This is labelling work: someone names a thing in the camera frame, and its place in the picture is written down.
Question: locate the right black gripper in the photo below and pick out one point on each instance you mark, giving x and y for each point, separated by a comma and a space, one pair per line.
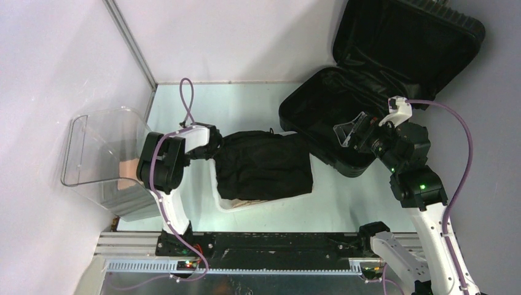
345, 131

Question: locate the black ribbed hard-shell suitcase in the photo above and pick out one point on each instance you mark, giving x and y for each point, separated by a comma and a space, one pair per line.
382, 49

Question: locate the beige cloth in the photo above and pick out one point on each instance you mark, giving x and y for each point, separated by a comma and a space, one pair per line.
237, 203

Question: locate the white perforated plastic basket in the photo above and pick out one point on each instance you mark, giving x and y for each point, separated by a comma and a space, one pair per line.
228, 203

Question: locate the clear acrylic bin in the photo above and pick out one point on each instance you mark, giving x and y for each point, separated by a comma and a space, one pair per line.
96, 143

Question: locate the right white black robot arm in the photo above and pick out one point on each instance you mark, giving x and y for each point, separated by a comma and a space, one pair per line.
403, 148

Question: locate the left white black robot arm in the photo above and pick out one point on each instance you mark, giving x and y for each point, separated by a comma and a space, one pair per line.
161, 168

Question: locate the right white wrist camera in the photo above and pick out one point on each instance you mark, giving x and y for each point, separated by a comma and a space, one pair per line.
400, 110

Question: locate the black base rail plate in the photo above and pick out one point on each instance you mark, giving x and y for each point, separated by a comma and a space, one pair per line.
269, 250

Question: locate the aluminium frame rail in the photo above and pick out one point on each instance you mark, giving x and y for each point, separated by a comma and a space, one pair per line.
135, 251

